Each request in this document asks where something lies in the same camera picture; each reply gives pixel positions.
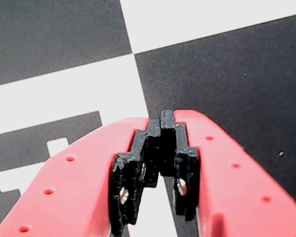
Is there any black white checkerboard marker mat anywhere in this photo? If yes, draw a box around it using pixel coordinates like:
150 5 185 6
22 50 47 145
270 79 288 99
0 0 296 237

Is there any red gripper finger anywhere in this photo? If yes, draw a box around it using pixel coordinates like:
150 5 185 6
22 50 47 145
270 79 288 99
159 109 296 237
0 117 163 237

